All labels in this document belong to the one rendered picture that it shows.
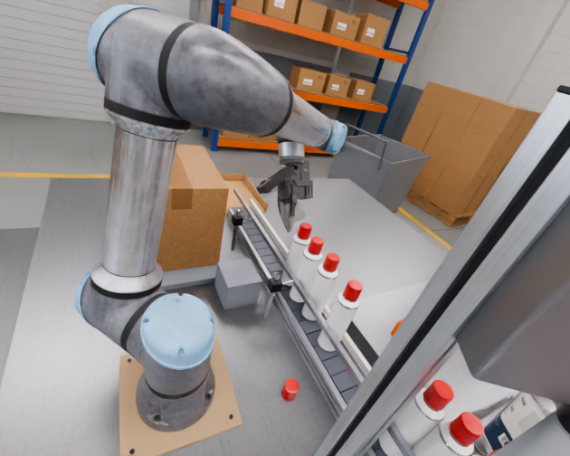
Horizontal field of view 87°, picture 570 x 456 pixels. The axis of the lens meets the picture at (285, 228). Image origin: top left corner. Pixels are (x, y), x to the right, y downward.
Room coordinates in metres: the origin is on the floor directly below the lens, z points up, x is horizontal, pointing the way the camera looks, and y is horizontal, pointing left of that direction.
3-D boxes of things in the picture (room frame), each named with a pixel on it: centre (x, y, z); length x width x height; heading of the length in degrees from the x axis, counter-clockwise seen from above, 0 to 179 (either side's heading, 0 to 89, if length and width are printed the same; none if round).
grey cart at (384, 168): (2.99, -0.72, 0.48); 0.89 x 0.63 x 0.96; 141
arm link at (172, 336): (0.32, 0.13, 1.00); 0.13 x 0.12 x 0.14; 70
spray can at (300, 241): (0.68, -0.05, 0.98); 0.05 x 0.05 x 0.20
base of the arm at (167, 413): (0.31, 0.13, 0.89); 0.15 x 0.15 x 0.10
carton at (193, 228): (0.76, 0.35, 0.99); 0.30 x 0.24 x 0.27; 34
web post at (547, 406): (0.35, -0.51, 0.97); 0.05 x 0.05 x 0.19
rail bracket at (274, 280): (0.58, -0.03, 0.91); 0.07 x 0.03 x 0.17; 125
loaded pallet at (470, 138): (4.07, -1.87, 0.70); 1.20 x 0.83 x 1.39; 38
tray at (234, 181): (1.17, 0.29, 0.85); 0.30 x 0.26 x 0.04; 35
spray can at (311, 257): (0.62, -0.09, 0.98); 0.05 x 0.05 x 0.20
